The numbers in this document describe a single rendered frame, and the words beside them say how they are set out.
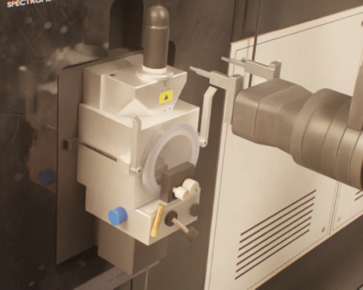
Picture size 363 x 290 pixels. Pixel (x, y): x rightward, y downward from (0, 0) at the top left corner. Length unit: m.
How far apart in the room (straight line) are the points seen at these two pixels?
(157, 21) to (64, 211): 0.25
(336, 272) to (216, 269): 0.41
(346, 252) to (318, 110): 0.96
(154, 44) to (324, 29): 0.47
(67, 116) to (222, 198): 0.36
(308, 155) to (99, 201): 0.29
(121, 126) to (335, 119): 0.24
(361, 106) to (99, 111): 0.30
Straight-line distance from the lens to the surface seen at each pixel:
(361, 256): 1.58
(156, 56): 0.77
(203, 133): 0.83
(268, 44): 1.05
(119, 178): 0.79
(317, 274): 1.49
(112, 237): 0.87
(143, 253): 0.87
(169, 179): 0.78
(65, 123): 0.80
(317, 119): 0.64
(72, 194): 0.85
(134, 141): 0.74
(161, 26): 0.76
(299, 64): 1.14
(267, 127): 0.67
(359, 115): 0.62
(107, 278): 0.94
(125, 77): 0.78
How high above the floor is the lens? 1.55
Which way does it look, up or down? 25 degrees down
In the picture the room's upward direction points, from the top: 5 degrees clockwise
